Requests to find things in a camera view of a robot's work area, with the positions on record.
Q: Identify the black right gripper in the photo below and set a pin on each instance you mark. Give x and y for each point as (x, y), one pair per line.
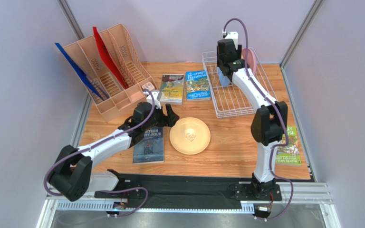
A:
(222, 70)

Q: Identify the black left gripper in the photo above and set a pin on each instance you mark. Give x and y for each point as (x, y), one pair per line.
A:
(172, 118)

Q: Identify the pink plate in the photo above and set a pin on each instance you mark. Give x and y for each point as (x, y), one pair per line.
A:
(251, 59)

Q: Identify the yellow plate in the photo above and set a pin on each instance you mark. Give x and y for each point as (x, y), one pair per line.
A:
(190, 136)

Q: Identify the blue plate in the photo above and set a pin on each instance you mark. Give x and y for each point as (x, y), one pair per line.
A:
(223, 80)

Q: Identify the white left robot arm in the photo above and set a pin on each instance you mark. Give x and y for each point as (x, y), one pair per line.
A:
(71, 175)

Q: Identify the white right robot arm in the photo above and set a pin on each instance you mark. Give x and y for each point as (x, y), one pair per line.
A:
(270, 119)

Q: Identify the Brideshead Revisited book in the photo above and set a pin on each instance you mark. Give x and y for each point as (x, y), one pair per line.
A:
(172, 89)

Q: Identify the Nineteen Eighty-Four book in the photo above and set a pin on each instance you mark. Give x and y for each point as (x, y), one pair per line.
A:
(151, 148)

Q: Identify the white power adapter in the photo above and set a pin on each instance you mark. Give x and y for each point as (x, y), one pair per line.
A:
(148, 86)

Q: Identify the blue 26-Storey Treehouse book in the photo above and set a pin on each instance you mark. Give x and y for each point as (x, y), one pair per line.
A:
(197, 86)

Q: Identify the pink desk file organizer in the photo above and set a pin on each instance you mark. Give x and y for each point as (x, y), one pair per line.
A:
(121, 48)

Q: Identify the blue file divider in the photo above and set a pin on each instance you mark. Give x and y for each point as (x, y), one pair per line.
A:
(89, 83)

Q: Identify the black base mat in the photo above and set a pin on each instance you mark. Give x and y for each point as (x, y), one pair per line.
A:
(192, 192)

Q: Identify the red file divider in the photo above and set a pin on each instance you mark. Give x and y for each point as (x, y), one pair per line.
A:
(107, 59)

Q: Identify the green 65-Storey Treehouse book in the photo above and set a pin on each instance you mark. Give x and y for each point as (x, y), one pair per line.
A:
(290, 154)

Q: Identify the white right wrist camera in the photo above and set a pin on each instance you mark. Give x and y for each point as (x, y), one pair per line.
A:
(231, 35)

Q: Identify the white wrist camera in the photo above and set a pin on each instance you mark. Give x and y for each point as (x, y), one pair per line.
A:
(153, 97)
(231, 35)

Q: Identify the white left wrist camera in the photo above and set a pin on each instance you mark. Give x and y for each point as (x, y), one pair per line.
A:
(153, 97)

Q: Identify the white wire dish rack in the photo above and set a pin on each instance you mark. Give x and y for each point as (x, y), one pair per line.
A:
(230, 101)

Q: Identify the aluminium rail frame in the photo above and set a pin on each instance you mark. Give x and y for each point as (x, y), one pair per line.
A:
(292, 194)

